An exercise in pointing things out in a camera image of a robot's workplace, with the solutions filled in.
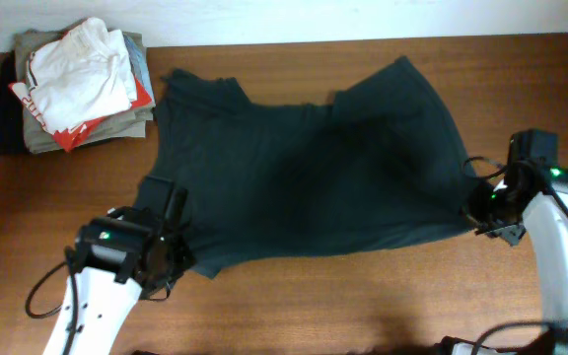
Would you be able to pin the olive grey folded garment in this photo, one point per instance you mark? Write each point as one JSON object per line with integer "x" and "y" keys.
{"x": 129, "y": 124}

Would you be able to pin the dark green t-shirt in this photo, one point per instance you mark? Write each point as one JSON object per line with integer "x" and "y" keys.
{"x": 381, "y": 167}

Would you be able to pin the blue denim folded garment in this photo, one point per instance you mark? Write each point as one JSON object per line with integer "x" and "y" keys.
{"x": 138, "y": 59}

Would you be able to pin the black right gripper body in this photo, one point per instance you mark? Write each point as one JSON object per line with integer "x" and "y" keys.
{"x": 493, "y": 215}

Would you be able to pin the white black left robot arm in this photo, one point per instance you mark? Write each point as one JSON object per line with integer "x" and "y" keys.
{"x": 132, "y": 254}

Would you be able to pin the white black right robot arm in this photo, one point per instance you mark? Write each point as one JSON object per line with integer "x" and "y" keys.
{"x": 545, "y": 218}

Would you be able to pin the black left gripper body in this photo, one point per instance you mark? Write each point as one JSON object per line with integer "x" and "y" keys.
{"x": 184, "y": 259}

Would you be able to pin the black folded garment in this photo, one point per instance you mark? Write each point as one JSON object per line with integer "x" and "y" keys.
{"x": 11, "y": 111}

